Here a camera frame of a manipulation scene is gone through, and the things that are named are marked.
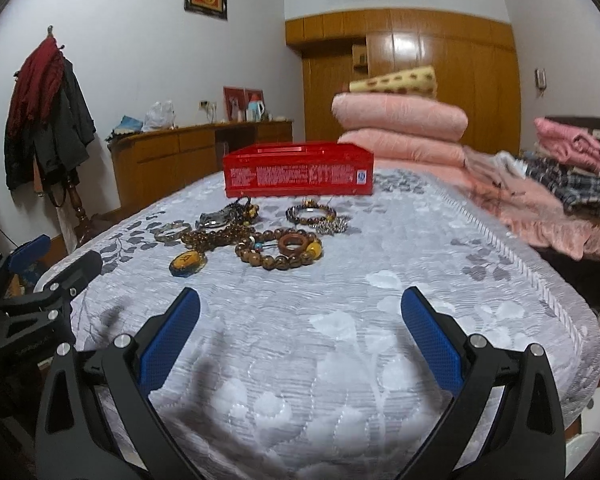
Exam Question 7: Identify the wooden sideboard cabinet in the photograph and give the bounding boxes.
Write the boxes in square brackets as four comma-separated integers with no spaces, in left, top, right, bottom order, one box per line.
[108,119,292,216]

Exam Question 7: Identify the plaid folded shirt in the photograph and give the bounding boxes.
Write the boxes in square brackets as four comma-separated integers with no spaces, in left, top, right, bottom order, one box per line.
[522,152,600,219]

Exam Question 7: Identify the silver bangle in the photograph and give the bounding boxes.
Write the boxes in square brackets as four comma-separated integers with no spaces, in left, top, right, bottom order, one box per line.
[195,207,236,230]

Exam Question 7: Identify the wooden wardrobe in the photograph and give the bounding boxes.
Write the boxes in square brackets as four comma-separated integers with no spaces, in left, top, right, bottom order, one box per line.
[286,9,521,154]

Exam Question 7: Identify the multicolour agate bead bracelet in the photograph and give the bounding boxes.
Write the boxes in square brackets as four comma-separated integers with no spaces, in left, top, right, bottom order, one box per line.
[285,200,338,227]

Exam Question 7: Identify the red photo frame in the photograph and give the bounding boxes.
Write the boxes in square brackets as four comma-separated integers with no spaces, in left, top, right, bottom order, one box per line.
[223,87,246,122]

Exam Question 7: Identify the pink folded quilt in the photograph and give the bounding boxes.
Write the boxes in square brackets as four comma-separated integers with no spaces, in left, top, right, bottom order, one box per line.
[338,128,466,168]
[332,93,468,142]

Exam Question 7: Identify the red metal tin box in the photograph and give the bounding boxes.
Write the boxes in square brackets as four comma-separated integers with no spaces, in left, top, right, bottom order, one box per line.
[223,142,374,198]

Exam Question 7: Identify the wall light switch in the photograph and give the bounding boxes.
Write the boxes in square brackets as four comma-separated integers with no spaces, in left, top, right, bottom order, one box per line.
[534,68,547,93]

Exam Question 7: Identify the white floral bedspread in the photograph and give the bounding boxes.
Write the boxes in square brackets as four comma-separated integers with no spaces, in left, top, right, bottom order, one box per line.
[40,169,600,479]

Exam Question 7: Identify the silver flower brooch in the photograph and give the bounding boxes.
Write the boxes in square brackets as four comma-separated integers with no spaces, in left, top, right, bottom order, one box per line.
[314,217,349,235]

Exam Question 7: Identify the lower pink folded quilt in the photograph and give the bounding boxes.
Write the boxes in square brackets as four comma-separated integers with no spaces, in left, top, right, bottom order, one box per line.
[338,128,466,168]

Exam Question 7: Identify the pink folded clothes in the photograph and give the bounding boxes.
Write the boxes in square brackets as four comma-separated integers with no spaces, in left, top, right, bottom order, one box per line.
[534,117,600,174]

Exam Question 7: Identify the brown wooden ring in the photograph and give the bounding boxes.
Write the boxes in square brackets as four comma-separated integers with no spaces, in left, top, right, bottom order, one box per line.
[277,231,311,257]

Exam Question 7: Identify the white plastic bag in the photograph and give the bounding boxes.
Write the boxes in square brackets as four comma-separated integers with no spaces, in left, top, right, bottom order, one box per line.
[142,100,175,132]

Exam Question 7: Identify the wooden coat rack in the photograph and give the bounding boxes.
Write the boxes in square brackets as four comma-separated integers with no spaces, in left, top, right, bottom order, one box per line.
[44,24,94,248]

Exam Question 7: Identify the upper pink folded quilt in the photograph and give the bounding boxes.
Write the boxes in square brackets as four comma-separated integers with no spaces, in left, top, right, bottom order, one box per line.
[332,93,468,142]

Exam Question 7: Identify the red scarf on rack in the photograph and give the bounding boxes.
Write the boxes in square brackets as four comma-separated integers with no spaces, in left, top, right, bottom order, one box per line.
[6,35,65,138]

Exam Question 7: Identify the yellow amber pendant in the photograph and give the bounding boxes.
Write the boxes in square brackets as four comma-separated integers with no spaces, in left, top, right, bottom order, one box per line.
[169,250,207,278]

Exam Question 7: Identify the brown bead necklace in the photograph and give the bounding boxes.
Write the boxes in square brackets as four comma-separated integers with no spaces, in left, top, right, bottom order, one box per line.
[179,224,258,254]

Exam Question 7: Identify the black jacket on rack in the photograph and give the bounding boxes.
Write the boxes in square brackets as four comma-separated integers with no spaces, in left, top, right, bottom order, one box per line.
[4,58,96,191]

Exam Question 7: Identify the yellow brown spotted blanket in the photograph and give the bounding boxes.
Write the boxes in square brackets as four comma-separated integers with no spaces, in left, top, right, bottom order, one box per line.
[348,65,438,100]

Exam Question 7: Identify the brown wooden bead bracelet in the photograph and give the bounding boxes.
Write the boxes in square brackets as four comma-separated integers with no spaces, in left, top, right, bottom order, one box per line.
[232,227,325,272]

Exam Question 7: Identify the white electric kettle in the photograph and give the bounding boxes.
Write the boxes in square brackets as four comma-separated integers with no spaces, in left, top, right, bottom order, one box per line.
[247,98,265,122]

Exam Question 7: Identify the pink bed sheet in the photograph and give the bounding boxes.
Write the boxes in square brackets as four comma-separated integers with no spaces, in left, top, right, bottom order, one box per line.
[375,158,600,260]

